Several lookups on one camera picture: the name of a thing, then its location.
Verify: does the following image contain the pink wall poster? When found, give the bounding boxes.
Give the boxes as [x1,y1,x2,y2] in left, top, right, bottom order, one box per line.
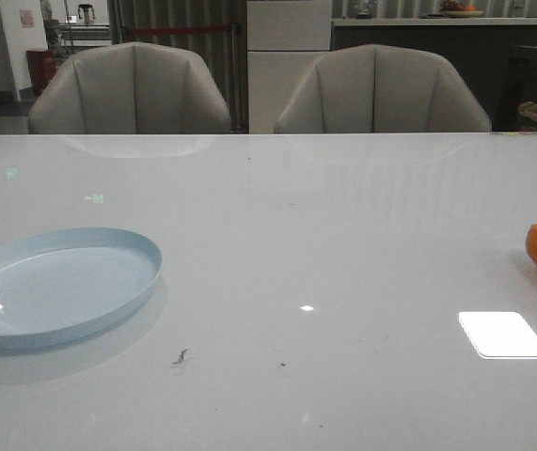
[20,9,34,28]

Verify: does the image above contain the beige upholstered chair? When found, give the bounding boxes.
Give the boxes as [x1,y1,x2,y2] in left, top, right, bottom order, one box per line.
[274,44,492,134]
[27,42,230,134]

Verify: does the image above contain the dark grey counter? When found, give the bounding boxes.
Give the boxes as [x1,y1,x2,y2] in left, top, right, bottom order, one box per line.
[331,18,537,131]

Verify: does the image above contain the fruit bowl on counter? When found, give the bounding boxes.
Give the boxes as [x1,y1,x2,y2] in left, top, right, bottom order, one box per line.
[440,0,482,19]

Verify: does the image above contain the light blue round plate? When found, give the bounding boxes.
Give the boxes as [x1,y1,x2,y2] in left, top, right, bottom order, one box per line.
[0,227,163,350]

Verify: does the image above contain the red barrier belt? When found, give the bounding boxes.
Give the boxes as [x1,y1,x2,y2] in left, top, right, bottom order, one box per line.
[123,23,231,37]

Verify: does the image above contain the right beige upholstered chair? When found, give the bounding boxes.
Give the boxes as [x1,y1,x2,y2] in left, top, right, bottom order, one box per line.
[274,44,492,134]

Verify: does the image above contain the red trash bin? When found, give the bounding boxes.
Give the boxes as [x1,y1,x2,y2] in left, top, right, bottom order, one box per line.
[25,49,57,95]

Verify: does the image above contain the left beige upholstered chair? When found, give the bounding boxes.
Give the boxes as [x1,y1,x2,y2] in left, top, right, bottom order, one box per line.
[27,42,230,134]

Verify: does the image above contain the kettle on background table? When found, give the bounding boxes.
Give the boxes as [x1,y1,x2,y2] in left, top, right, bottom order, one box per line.
[77,4,96,26]

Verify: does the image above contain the white cabinet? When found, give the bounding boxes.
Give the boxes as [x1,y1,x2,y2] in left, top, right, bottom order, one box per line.
[246,1,332,134]

